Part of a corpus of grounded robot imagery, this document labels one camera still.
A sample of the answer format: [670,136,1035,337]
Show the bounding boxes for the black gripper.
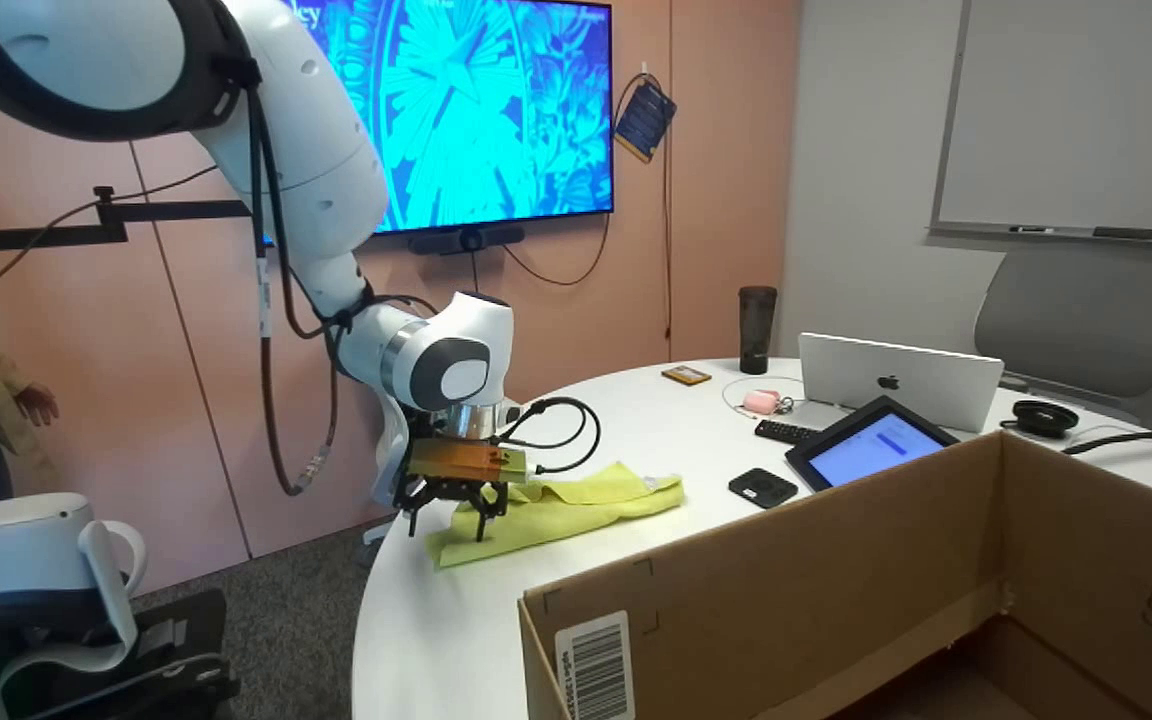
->
[393,468,514,550]

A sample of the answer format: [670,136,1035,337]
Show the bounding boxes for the yellow towel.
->
[424,459,690,575]

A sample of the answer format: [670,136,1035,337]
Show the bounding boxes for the small orange box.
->
[656,360,714,394]

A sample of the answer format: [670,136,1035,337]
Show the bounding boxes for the brown cardboard box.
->
[511,430,1152,720]

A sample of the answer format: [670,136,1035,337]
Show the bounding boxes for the black bar under television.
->
[402,221,531,261]

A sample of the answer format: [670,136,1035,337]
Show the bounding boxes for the small black button pad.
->
[722,463,803,513]

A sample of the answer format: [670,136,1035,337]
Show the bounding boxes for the pink case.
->
[735,385,797,421]

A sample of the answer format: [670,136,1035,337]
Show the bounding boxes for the black equipment cart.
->
[0,585,244,720]

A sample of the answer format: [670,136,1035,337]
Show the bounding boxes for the black remote control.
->
[750,416,818,448]

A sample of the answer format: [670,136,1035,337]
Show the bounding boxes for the black cup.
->
[735,282,785,382]

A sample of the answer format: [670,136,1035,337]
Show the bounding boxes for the black tablet with blue screen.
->
[779,394,962,497]

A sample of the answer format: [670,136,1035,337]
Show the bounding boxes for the white curved base cover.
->
[0,487,151,720]

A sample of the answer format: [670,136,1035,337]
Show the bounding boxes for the silver laptop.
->
[797,330,1008,441]

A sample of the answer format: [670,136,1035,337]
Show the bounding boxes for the black round object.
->
[1008,396,1082,443]

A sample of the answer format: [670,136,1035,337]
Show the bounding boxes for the grey shell chair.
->
[971,245,1152,404]

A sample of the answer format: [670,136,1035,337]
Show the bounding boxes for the whiteboard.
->
[922,0,1152,255]

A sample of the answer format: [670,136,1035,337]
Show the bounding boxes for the wall television screen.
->
[251,0,619,252]

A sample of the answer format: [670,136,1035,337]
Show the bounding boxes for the small wall tablet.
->
[610,77,679,166]

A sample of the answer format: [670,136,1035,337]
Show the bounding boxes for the black table cable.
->
[1058,425,1152,459]

